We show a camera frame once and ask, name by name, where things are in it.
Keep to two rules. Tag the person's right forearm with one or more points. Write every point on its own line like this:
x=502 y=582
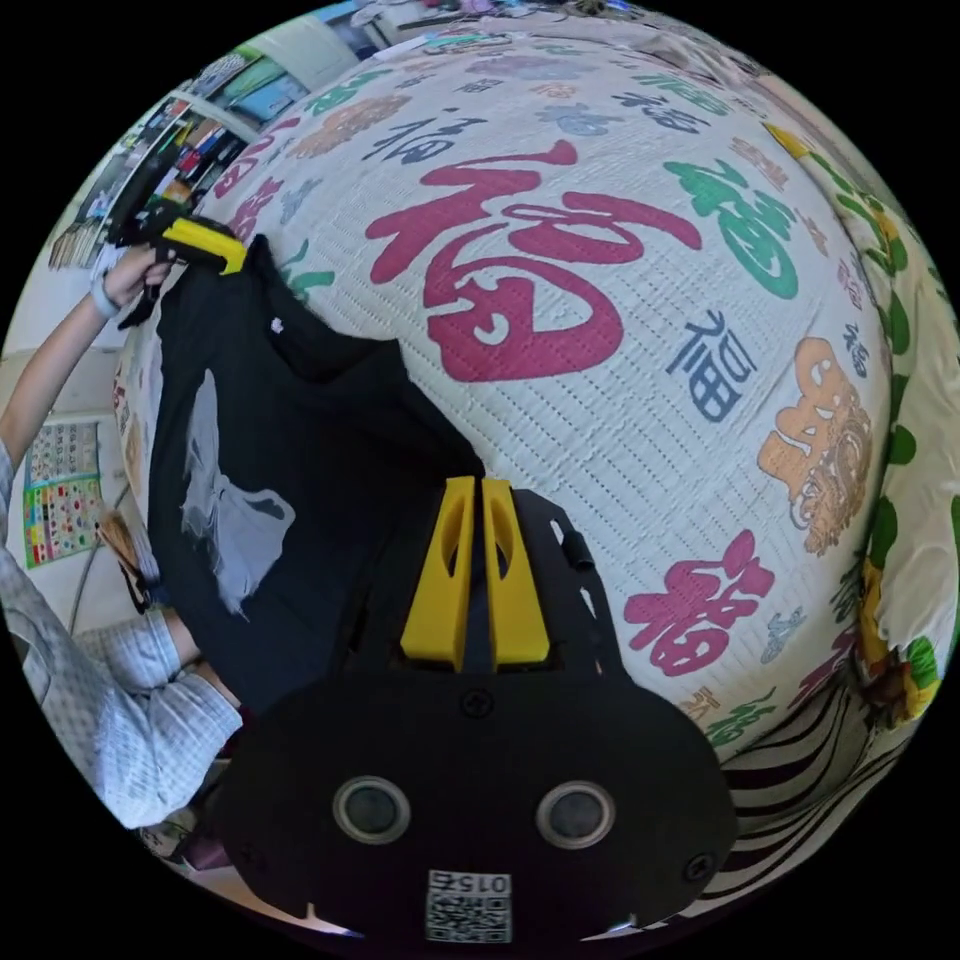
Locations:
x=201 y=667

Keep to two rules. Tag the floral quilt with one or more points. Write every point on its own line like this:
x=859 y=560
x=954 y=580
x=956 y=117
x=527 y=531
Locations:
x=922 y=465

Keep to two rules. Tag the black butterfly print shirt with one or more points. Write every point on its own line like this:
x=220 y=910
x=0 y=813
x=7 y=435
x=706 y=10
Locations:
x=322 y=450

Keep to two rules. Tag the colourful wall chart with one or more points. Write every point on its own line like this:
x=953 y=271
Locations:
x=60 y=495

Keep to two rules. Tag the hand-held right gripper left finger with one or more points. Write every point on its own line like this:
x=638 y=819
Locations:
x=437 y=592

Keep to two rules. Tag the zebra striped blanket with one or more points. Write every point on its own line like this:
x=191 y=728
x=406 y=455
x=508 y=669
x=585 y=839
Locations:
x=810 y=780

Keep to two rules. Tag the bookshelf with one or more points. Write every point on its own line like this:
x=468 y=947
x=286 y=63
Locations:
x=180 y=150

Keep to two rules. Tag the person's left hand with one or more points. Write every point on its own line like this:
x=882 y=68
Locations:
x=126 y=281

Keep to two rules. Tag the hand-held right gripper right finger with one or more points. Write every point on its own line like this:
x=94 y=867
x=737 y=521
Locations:
x=516 y=600

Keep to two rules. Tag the bed with printed mat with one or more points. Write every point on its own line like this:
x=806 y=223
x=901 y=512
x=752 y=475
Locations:
x=637 y=390

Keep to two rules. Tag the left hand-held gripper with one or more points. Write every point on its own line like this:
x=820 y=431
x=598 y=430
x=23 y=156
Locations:
x=139 y=225

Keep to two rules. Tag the person's body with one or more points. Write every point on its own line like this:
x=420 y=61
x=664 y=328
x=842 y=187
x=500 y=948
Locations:
x=82 y=697

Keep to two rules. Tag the person's left forearm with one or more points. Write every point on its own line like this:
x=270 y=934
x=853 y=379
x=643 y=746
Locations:
x=45 y=367

